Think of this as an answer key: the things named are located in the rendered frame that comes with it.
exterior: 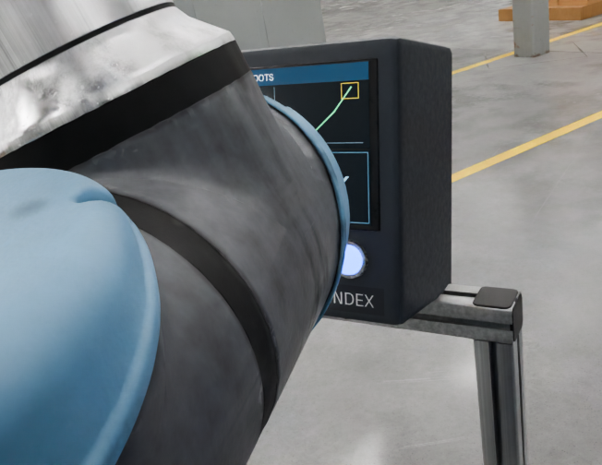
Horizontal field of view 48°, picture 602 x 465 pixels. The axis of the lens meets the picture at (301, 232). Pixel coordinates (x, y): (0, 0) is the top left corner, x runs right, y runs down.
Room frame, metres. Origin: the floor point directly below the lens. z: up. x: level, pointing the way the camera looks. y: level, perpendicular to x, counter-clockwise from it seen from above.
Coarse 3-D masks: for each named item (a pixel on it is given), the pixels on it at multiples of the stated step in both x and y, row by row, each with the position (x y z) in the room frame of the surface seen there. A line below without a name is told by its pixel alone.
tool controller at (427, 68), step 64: (256, 64) 0.48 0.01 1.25; (320, 64) 0.45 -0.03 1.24; (384, 64) 0.43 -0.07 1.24; (448, 64) 0.50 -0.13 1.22; (320, 128) 0.45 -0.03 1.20; (384, 128) 0.42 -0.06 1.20; (448, 128) 0.49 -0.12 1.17; (384, 192) 0.41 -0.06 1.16; (448, 192) 0.48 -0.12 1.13; (384, 256) 0.40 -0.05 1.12; (448, 256) 0.47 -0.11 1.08; (384, 320) 0.39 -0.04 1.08
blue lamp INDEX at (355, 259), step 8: (352, 240) 0.42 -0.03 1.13; (352, 248) 0.41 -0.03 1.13; (360, 248) 0.41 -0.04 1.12; (344, 256) 0.41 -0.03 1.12; (352, 256) 0.41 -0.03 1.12; (360, 256) 0.41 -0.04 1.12; (344, 264) 0.41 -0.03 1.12; (352, 264) 0.41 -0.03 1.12; (360, 264) 0.41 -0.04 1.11; (344, 272) 0.41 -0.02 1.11; (352, 272) 0.41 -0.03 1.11; (360, 272) 0.41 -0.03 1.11
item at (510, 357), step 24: (480, 288) 0.45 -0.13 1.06; (504, 288) 0.44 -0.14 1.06; (480, 360) 0.43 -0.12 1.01; (504, 360) 0.42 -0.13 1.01; (480, 384) 0.43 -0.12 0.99; (504, 384) 0.42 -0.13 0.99; (480, 408) 0.43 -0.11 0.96; (504, 408) 0.42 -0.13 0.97; (504, 432) 0.42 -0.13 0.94; (504, 456) 0.42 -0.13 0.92
